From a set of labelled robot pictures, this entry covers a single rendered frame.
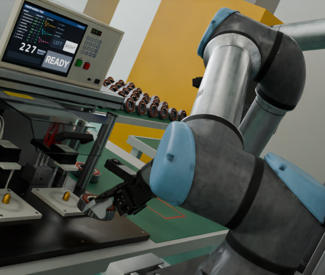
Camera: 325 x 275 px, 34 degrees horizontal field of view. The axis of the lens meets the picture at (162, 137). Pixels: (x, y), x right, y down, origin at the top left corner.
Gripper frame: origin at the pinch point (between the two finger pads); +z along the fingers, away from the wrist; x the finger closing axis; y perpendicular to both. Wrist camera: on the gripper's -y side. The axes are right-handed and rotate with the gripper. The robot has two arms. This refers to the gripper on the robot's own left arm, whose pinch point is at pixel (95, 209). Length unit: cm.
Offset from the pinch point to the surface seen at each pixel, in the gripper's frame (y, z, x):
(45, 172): -21.6, 14.2, 3.8
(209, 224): 9, 4, 73
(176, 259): -6, 98, 203
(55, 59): -40.2, -16.8, -10.6
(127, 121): -102, 70, 181
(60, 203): -7.9, 9.9, -1.0
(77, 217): -1.4, 7.6, 0.3
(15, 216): -3.4, 7.4, -23.4
